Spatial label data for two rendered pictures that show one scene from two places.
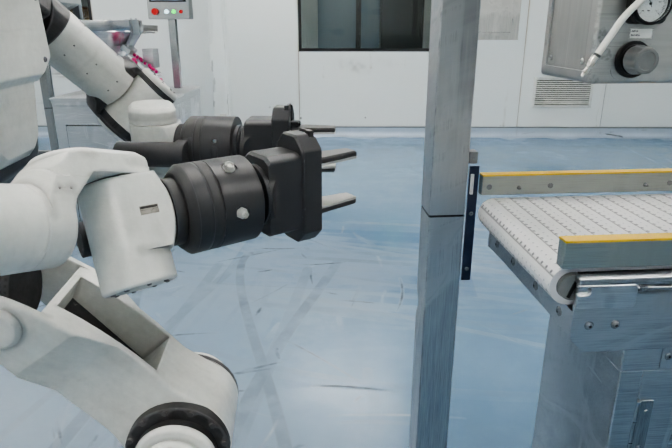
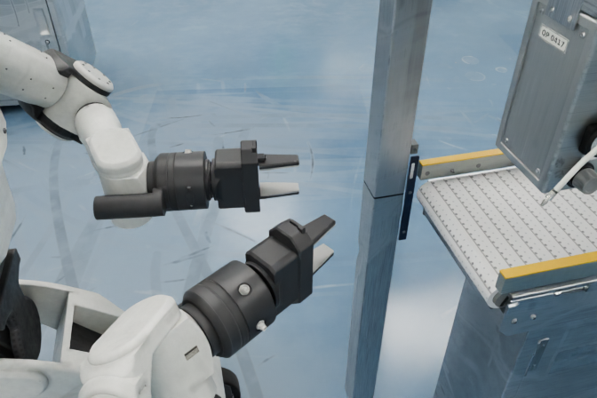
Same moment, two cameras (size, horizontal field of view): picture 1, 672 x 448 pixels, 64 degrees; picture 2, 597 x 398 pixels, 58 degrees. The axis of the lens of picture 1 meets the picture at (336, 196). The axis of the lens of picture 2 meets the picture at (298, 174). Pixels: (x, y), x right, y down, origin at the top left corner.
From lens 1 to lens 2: 0.36 m
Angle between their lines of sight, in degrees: 21
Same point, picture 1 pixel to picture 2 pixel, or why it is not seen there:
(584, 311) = (512, 314)
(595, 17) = (555, 149)
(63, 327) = not seen: hidden behind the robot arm
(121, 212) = (171, 364)
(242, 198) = (259, 315)
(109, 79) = (45, 88)
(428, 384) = (368, 312)
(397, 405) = (322, 277)
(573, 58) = (529, 161)
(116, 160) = (162, 328)
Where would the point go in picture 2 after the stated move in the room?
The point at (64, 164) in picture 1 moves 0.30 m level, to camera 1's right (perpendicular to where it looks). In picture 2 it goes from (135, 368) to (454, 323)
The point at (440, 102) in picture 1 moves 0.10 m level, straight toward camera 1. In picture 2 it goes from (387, 109) to (394, 143)
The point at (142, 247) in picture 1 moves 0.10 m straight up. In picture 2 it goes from (193, 386) to (180, 324)
